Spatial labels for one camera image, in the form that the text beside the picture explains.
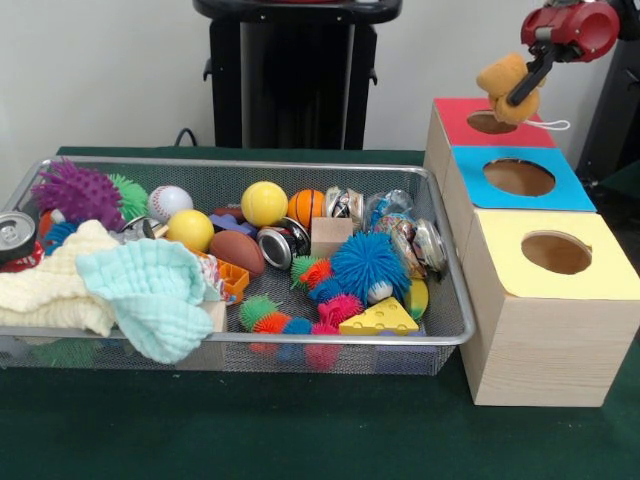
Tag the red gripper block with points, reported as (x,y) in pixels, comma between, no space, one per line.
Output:
(590,30)

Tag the brown bear plush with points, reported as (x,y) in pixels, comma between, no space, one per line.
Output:
(500,75)

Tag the mint knitted cloth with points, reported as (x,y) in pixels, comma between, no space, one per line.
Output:
(150,290)

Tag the shallow metal mesh bin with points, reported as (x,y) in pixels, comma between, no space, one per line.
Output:
(440,320)

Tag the green cloth side table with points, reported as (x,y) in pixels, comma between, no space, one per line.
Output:
(620,180)

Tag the blue spiky rubber ball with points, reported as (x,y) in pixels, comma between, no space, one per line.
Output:
(372,265)

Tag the orange mini basketball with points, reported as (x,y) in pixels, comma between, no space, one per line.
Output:
(307,210)

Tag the yellow cheese wedge toy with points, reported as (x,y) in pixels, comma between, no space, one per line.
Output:
(382,317)

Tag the multicolour spiky caterpillar toy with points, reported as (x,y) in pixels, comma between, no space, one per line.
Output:
(315,272)
(260,312)

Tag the yellow ball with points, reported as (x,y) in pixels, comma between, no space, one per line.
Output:
(264,204)
(190,230)

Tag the brown mini football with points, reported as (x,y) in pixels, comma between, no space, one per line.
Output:
(237,252)

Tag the white mini baseball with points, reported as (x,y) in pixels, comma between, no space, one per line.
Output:
(170,202)

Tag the dark green table cloth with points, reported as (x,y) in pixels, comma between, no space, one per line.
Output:
(300,430)

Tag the purple spiky monster toy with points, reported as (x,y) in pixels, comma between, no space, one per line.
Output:
(80,195)

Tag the cream knitted cloth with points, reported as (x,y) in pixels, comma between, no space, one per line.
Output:
(45,290)

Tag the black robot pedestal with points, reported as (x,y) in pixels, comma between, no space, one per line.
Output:
(300,75)

